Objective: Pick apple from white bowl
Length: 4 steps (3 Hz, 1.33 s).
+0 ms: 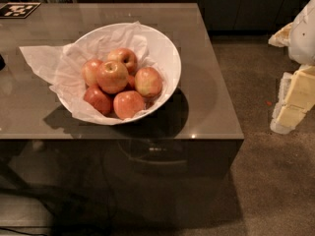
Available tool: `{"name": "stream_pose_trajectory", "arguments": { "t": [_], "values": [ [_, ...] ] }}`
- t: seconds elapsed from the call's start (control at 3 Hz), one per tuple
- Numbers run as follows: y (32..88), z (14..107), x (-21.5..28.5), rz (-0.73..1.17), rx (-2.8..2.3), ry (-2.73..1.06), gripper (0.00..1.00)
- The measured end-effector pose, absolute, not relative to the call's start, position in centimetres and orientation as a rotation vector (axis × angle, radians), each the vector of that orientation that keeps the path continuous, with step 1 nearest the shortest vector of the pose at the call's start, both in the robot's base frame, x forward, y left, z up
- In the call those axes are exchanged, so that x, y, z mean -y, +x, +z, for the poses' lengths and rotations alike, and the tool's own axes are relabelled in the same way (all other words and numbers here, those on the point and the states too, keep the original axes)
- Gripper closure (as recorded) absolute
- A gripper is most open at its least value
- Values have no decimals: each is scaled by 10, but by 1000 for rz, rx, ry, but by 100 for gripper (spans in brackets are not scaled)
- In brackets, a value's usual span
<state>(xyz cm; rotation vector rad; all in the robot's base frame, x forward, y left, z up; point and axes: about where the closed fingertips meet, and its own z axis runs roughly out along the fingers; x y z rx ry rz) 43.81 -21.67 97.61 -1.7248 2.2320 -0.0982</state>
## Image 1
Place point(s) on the white bowl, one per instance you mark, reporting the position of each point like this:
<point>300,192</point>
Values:
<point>164,54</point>

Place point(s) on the red apple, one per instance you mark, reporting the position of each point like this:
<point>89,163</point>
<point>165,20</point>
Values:
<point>89,70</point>
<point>127,104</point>
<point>125,56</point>
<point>98,100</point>
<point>148,82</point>
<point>112,76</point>

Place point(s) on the white tissue paper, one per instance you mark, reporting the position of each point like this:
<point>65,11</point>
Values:
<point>52,63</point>

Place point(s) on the black white fiducial marker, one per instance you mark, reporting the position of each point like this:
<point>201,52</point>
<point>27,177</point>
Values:
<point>17,10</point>

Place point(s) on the dark object at left edge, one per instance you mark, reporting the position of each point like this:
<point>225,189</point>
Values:
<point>2,63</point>

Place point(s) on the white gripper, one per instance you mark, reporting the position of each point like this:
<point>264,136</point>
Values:
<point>304,36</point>

